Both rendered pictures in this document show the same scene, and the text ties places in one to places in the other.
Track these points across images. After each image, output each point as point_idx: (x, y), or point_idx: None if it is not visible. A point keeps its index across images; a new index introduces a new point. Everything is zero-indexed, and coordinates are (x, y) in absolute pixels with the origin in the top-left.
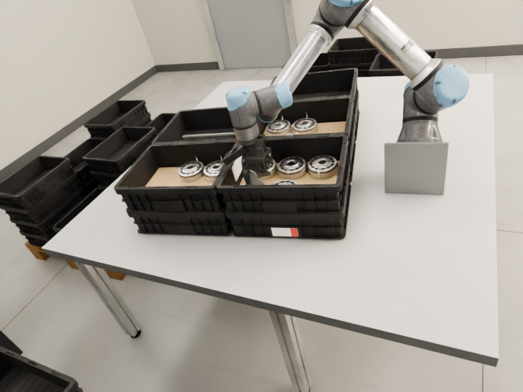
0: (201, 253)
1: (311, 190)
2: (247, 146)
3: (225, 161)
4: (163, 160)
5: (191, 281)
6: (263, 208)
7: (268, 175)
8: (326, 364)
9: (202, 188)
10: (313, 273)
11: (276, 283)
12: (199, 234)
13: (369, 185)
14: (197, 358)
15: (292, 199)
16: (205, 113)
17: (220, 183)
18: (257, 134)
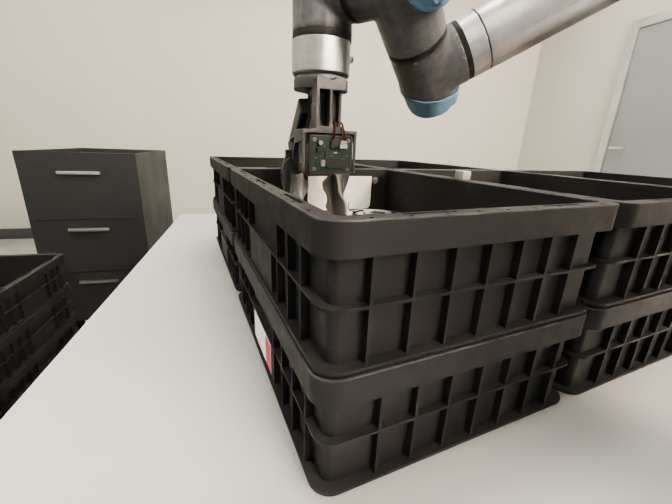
0: (190, 285)
1: (281, 216)
2: (309, 103)
3: (288, 143)
4: None
5: (114, 297)
6: (251, 245)
7: (342, 213)
8: None
9: (225, 166)
10: (124, 480)
11: (85, 407)
12: (228, 268)
13: (635, 453)
14: None
15: (274, 243)
16: (422, 168)
17: (247, 168)
18: (323, 66)
